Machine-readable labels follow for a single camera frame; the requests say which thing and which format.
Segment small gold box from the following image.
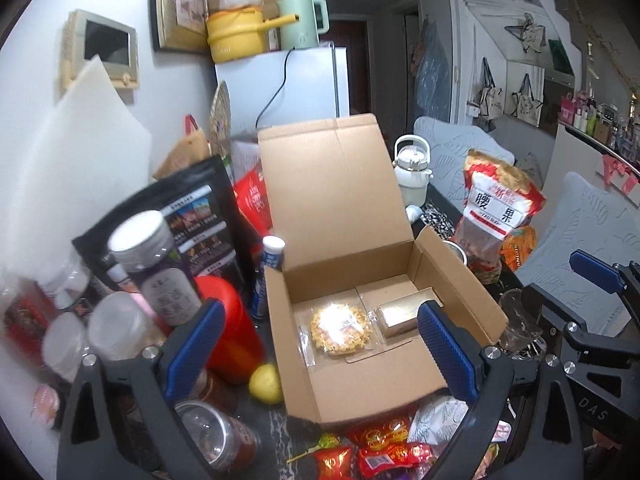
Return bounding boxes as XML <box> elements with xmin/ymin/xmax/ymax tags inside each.
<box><xmin>374</xmin><ymin>287</ymin><xmax>442</xmax><ymax>339</ymax></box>

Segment silver white snack pouch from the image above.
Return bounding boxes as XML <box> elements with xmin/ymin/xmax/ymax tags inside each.
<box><xmin>408</xmin><ymin>394</ymin><xmax>469</xmax><ymax>452</ymax></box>

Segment red yellow snack packet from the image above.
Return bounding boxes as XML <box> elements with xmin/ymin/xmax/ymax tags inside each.
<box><xmin>346</xmin><ymin>415</ymin><xmax>411</xmax><ymax>451</ymax></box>

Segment round yellow snack pack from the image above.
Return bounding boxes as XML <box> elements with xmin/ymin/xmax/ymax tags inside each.
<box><xmin>296</xmin><ymin>297</ymin><xmax>384</xmax><ymax>367</ymax></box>

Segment red candy packet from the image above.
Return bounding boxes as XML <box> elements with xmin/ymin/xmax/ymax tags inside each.
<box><xmin>314</xmin><ymin>446</ymin><xmax>352</xmax><ymax>480</ymax></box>

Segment red cylindrical canister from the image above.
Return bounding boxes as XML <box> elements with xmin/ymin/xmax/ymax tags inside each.
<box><xmin>195</xmin><ymin>275</ymin><xmax>266</xmax><ymax>385</ymax></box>

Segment light blue chair cover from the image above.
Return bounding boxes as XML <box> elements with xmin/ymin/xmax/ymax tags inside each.
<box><xmin>514</xmin><ymin>170</ymin><xmax>640</xmax><ymax>338</ymax></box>

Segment clear glass cup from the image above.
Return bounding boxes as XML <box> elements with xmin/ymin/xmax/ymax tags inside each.
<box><xmin>499</xmin><ymin>288</ymin><xmax>547</xmax><ymax>361</ymax></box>

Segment yellow-green pear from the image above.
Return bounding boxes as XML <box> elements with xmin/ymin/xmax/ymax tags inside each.
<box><xmin>248</xmin><ymin>363</ymin><xmax>283</xmax><ymax>405</ymax></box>

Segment tall jar dark contents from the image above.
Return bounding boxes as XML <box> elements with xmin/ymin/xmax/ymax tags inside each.
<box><xmin>88</xmin><ymin>292</ymin><xmax>166</xmax><ymax>361</ymax></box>

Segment black printed pouch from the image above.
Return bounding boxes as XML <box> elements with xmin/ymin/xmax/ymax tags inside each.
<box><xmin>72</xmin><ymin>155</ymin><xmax>255</xmax><ymax>304</ymax></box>

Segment blue white tube bottle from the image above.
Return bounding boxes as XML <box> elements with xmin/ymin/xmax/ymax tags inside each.
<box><xmin>250</xmin><ymin>235</ymin><xmax>285</xmax><ymax>320</ymax></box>

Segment white lid labelled bottle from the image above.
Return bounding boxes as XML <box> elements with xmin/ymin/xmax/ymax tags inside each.
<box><xmin>107</xmin><ymin>210</ymin><xmax>202</xmax><ymax>327</ymax></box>

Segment open cardboard box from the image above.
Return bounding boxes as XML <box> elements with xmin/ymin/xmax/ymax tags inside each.
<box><xmin>258</xmin><ymin>114</ymin><xmax>506</xmax><ymax>428</ymax></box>

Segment large cashew nut bag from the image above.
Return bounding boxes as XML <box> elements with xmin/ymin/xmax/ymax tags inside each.
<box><xmin>452</xmin><ymin>150</ymin><xmax>546</xmax><ymax>285</ymax></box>

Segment tall jar brown contents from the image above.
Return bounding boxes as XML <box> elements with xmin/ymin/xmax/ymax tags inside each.
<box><xmin>41</xmin><ymin>312</ymin><xmax>90</xmax><ymax>384</ymax></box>

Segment red gift bag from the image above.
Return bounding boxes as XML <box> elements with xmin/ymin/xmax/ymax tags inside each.
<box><xmin>233</xmin><ymin>165</ymin><xmax>272</xmax><ymax>252</ymax></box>

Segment green yellow lollipop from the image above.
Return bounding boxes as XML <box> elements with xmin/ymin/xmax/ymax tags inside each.
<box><xmin>286</xmin><ymin>432</ymin><xmax>341</xmax><ymax>464</ymax></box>

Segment tall jar red label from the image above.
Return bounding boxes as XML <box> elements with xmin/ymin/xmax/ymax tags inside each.
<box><xmin>2</xmin><ymin>259</ymin><xmax>91</xmax><ymax>361</ymax></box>

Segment white small kettle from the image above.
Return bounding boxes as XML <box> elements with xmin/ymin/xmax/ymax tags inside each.
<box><xmin>393</xmin><ymin>134</ymin><xmax>433</xmax><ymax>207</ymax></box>

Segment white foam board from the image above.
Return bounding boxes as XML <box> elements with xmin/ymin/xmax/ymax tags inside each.
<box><xmin>3</xmin><ymin>58</ymin><xmax>152</xmax><ymax>276</ymax></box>

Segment white mini fridge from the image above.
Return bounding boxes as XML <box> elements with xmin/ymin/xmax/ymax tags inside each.
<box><xmin>215</xmin><ymin>44</ymin><xmax>350</xmax><ymax>138</ymax></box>

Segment yellow pot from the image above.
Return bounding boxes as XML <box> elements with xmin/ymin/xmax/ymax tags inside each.
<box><xmin>206</xmin><ymin>6</ymin><xmax>299</xmax><ymax>64</ymax></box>

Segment light green electric kettle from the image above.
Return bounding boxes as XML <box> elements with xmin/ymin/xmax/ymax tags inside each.
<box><xmin>277</xmin><ymin>0</ymin><xmax>330</xmax><ymax>50</ymax></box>

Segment framed picture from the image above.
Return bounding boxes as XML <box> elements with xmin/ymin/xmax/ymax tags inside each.
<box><xmin>149</xmin><ymin>0</ymin><xmax>208</xmax><ymax>54</ymax></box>

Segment wall intercom panel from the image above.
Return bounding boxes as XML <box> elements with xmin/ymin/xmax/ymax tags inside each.
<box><xmin>61</xmin><ymin>9</ymin><xmax>140</xmax><ymax>90</ymax></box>

